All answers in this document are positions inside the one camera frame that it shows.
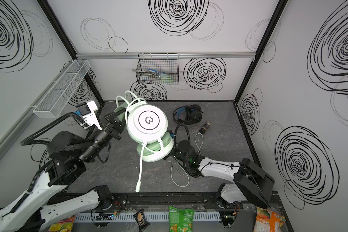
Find Fox's fruits candy bag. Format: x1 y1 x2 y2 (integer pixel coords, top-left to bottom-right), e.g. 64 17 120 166
48 215 76 232

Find black wire basket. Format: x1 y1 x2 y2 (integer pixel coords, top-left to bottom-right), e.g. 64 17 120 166
132 53 179 85

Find small dark snack packet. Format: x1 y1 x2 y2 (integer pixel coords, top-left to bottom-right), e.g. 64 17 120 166
133 209 150 232

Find black mounting rail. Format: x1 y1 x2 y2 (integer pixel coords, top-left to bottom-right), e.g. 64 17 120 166
47 191 282 210

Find white wire shelf basket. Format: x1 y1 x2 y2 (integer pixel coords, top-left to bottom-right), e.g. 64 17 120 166
33 60 90 119

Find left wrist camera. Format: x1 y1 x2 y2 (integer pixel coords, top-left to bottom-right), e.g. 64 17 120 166
76 100 102 131

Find black blue headphones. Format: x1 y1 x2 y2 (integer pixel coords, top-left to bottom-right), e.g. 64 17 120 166
173 104 203 126

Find orange snack bag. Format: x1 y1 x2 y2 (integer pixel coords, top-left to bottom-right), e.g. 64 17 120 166
253 207 286 232

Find white slotted cable duct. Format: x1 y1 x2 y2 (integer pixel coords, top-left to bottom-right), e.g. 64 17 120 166
74 211 221 223

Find mint green headphones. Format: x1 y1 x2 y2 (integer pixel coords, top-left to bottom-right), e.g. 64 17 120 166
116 90 175 192

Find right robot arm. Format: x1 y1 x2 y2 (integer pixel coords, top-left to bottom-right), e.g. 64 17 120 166
171 123 275 209

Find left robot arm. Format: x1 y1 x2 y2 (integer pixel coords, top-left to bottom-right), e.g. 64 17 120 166
0 108 126 232

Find small brown bottle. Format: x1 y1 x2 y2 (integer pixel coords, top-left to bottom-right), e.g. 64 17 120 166
199 121 211 134

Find green chips bag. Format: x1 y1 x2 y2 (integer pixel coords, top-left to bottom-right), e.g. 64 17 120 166
169 206 195 232

